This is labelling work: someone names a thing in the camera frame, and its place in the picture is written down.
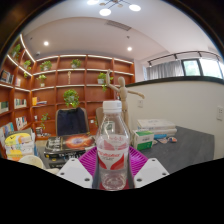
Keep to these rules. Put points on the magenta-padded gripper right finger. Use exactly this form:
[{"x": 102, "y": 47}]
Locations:
[{"x": 150, "y": 171}]

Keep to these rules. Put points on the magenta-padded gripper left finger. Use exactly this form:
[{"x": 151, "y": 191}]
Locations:
[{"x": 76, "y": 171}]

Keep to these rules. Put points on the clear plastic water bottle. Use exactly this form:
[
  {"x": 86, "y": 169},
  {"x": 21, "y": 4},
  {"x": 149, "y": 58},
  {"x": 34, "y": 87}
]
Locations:
[{"x": 112, "y": 143}]

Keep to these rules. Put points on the dark book with orange cover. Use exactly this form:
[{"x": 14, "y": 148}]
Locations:
[{"x": 70, "y": 142}]

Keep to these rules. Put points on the small green and white box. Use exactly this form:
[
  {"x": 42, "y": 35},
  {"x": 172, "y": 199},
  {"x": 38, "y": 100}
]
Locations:
[{"x": 143, "y": 140}]

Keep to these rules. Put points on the stack of white boxes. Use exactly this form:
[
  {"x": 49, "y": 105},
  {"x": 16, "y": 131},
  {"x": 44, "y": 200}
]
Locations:
[{"x": 156, "y": 126}]

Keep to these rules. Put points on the black office chair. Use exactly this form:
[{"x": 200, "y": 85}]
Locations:
[{"x": 71, "y": 120}]

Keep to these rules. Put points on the tan chair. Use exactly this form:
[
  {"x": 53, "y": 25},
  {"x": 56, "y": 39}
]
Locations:
[{"x": 99, "y": 117}]

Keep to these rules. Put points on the stack of colourful books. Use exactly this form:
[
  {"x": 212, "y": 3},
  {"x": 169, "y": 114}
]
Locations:
[{"x": 19, "y": 145}]

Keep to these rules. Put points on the wooden artist mannequin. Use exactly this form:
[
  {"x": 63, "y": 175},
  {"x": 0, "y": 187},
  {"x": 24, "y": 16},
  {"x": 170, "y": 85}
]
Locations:
[{"x": 124, "y": 96}]

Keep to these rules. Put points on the wooden shelf unit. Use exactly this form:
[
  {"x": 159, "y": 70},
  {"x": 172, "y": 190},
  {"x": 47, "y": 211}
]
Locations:
[{"x": 66, "y": 83}]

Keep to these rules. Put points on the grey curtain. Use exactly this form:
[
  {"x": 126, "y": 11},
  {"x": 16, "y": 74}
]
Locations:
[{"x": 165, "y": 70}]

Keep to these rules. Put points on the window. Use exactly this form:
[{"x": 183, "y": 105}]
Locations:
[{"x": 203, "y": 67}]

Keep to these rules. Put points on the branched ceiling lamp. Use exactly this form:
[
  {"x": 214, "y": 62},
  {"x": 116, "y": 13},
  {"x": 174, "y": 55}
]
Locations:
[{"x": 113, "y": 6}]

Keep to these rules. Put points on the white wall socket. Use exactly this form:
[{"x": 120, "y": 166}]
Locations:
[{"x": 220, "y": 113}]

